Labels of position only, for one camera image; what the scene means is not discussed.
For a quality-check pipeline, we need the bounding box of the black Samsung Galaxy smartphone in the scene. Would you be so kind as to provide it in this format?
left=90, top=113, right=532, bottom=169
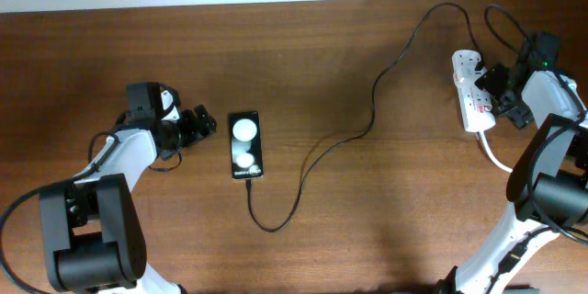
left=228, top=111, right=264, bottom=180

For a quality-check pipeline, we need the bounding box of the black USB charging cable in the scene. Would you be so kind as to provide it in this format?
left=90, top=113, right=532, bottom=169
left=245, top=2, right=485, bottom=233

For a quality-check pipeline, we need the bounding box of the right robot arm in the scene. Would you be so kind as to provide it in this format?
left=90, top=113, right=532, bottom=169
left=435, top=32, right=587, bottom=293

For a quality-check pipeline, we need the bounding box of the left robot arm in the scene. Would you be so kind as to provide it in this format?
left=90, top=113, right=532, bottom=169
left=40, top=82, right=217, bottom=293

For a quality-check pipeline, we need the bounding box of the white USB charger plug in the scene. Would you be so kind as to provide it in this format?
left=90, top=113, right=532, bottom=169
left=451, top=50, right=486, bottom=83

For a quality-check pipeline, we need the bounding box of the white power strip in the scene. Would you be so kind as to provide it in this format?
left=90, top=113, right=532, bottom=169
left=453, top=67, right=496, bottom=133

